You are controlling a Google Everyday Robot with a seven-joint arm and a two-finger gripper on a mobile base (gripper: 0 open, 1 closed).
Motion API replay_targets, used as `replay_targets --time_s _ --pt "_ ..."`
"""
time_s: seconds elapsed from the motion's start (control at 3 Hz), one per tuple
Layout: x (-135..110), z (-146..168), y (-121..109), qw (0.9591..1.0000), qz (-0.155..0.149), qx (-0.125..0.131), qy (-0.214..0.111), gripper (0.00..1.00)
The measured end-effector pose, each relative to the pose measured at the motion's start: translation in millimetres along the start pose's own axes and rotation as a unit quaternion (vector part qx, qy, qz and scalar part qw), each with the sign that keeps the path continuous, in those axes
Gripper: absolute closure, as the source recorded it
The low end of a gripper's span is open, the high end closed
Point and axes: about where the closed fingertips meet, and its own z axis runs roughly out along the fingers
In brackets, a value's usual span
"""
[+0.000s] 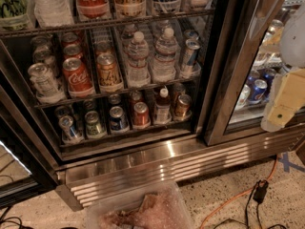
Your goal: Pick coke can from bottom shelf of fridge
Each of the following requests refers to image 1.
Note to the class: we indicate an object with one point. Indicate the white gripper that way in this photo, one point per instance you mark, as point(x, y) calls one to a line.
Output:
point(294, 38)

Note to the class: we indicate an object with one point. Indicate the red coke can bottom shelf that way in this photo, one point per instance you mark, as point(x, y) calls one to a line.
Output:
point(141, 117)

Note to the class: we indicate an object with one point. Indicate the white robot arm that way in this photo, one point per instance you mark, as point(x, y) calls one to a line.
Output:
point(292, 42)

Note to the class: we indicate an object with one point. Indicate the pepsi can right fridge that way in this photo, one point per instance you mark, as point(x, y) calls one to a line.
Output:
point(259, 87)

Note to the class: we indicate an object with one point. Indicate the glass fridge door right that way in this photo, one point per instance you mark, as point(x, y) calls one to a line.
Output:
point(245, 22)

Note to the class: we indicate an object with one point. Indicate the brown can bottom shelf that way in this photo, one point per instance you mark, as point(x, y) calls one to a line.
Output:
point(182, 106)

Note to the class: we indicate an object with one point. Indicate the slim blue silver can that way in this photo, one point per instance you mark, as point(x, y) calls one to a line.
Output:
point(192, 47)

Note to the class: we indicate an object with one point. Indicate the red can behind coke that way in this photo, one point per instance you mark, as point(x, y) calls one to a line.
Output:
point(135, 97)

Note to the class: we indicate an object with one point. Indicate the blue pepsi can bottom shelf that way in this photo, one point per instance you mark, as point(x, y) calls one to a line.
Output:
point(118, 119)

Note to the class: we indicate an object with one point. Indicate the orange can middle shelf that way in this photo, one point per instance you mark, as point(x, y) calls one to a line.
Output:
point(108, 72)

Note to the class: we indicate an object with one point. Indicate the stainless fridge body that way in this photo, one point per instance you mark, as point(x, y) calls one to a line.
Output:
point(86, 172)

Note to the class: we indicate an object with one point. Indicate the amber bottle top shelf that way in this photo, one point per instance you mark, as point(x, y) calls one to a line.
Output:
point(129, 8)

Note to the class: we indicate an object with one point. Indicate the green can bottom shelf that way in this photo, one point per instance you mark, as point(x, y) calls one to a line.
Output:
point(94, 128)

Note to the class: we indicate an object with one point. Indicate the red coca-cola can middle shelf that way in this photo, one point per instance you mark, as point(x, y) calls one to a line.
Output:
point(77, 77)

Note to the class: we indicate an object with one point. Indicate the coca-cola bottle top shelf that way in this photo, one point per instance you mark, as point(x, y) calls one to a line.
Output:
point(92, 8)

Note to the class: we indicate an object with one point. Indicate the blue white can bottom shelf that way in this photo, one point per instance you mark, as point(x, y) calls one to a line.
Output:
point(72, 135)

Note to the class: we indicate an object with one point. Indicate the white silver can middle shelf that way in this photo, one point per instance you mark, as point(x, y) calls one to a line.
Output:
point(48, 89)

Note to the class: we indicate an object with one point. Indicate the black power adapter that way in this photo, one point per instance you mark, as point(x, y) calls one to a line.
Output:
point(261, 191)

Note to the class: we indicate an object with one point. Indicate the right clear water bottle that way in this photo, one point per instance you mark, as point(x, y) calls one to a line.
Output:
point(163, 66)

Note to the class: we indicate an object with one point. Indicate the clear water bottle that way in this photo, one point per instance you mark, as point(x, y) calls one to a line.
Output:
point(163, 66)
point(137, 66)

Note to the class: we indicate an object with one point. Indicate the juice bottle white cap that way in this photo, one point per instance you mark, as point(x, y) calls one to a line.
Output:
point(162, 105)

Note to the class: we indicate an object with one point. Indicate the left clear water bottle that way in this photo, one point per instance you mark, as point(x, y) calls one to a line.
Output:
point(137, 66)

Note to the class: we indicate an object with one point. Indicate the clear plastic bin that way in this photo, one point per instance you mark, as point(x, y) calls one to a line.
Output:
point(154, 206)

